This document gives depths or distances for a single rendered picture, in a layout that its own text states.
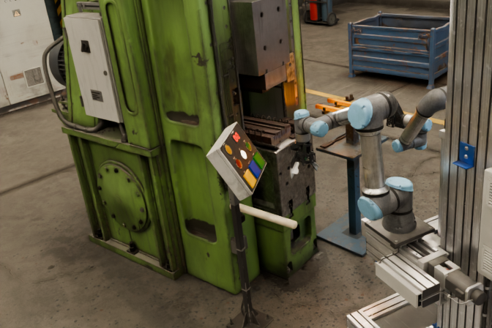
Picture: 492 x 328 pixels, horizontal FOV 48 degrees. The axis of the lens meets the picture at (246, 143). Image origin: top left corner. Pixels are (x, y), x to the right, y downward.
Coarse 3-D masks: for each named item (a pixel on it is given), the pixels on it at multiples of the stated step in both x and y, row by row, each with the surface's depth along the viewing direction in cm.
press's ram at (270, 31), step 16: (240, 0) 291; (256, 0) 286; (272, 0) 295; (240, 16) 290; (256, 16) 287; (272, 16) 298; (240, 32) 294; (256, 32) 289; (272, 32) 300; (240, 48) 298; (256, 48) 292; (272, 48) 303; (288, 48) 315; (240, 64) 303; (256, 64) 296; (272, 64) 305
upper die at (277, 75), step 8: (272, 72) 307; (280, 72) 313; (240, 80) 314; (248, 80) 310; (256, 80) 306; (264, 80) 303; (272, 80) 308; (280, 80) 314; (256, 88) 309; (264, 88) 305
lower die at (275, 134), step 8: (256, 120) 339; (264, 120) 340; (248, 128) 331; (256, 128) 330; (264, 128) 328; (272, 128) 326; (280, 128) 323; (288, 128) 329; (248, 136) 327; (256, 136) 323; (264, 136) 319; (272, 136) 318; (280, 136) 324; (288, 136) 331; (272, 144) 319
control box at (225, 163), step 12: (228, 132) 274; (240, 132) 283; (216, 144) 267; (228, 144) 266; (240, 144) 276; (252, 144) 287; (216, 156) 258; (228, 156) 260; (240, 156) 270; (252, 156) 280; (216, 168) 260; (228, 168) 259; (240, 168) 263; (228, 180) 261; (240, 180) 260; (240, 192) 263; (252, 192) 262
